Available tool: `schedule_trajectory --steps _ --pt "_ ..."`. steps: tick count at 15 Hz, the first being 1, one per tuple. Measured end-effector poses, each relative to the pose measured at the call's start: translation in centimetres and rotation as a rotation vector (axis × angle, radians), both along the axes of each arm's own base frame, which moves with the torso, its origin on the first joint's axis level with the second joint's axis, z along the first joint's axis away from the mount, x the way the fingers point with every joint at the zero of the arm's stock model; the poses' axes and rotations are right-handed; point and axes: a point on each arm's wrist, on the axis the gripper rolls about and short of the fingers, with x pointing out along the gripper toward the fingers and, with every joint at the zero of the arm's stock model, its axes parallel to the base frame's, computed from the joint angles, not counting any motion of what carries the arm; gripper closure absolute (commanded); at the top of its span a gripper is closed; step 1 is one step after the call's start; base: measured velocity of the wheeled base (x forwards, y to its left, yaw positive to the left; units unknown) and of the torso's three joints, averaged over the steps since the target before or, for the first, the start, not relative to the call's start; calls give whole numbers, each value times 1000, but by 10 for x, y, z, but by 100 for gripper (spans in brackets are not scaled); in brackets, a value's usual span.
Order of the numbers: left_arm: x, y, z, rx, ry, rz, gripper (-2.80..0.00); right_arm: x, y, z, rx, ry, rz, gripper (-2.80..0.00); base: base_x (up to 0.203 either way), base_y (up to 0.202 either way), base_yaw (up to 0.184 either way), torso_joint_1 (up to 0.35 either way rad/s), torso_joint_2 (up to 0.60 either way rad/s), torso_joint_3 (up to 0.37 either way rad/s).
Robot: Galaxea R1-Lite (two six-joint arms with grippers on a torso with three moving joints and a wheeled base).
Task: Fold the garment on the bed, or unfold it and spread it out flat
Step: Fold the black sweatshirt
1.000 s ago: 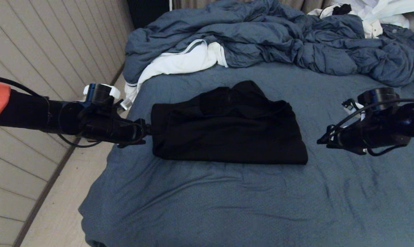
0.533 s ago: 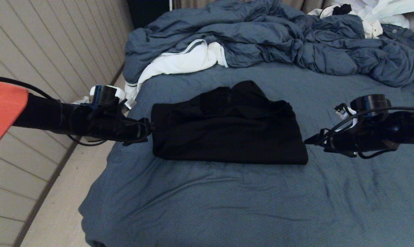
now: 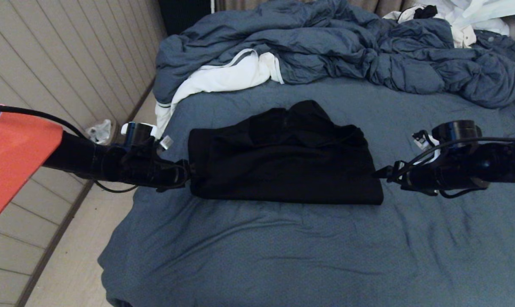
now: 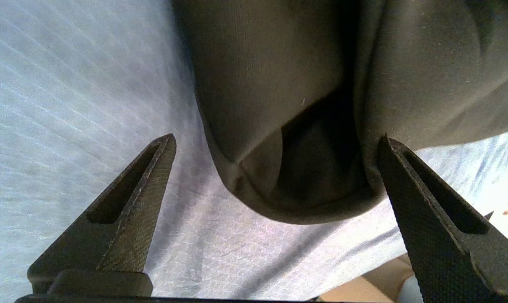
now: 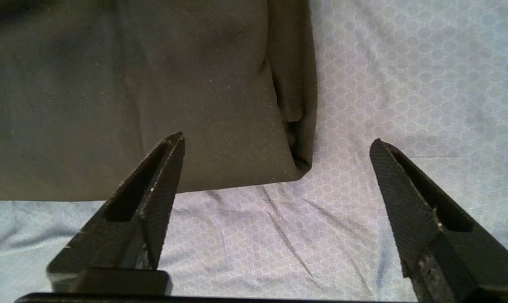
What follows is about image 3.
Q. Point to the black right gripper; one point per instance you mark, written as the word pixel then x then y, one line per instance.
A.
pixel 445 172

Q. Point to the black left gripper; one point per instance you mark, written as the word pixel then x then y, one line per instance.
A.
pixel 155 170

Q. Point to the black zip hoodie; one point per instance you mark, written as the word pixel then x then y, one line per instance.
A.
pixel 283 166

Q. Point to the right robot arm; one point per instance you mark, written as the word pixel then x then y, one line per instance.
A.
pixel 509 164

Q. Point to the white clothes pile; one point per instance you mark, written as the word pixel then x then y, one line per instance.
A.
pixel 443 6

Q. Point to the grey metal rod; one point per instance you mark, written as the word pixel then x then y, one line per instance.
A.
pixel 140 129

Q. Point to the brown trash bin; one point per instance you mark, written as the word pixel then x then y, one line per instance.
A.
pixel 114 134

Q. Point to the white plastic bin liner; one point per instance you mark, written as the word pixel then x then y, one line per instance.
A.
pixel 99 132

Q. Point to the blue bed sheet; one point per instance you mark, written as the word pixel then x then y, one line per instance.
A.
pixel 304 256

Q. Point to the rumpled blue duvet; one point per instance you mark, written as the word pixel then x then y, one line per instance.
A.
pixel 325 42

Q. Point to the cream garment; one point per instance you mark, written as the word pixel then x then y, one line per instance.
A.
pixel 464 38

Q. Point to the black furniture piece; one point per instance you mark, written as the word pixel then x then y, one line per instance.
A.
pixel 185 13

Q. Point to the small black garment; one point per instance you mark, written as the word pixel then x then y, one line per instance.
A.
pixel 426 12

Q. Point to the beige curtain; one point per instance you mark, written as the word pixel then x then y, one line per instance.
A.
pixel 381 6

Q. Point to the blue denim garment with buttons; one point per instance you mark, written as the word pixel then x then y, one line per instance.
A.
pixel 500 42

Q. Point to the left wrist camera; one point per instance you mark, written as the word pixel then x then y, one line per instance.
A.
pixel 140 134

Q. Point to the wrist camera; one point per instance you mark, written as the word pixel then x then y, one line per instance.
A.
pixel 453 134
pixel 140 134

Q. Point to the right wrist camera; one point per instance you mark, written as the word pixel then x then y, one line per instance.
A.
pixel 453 134

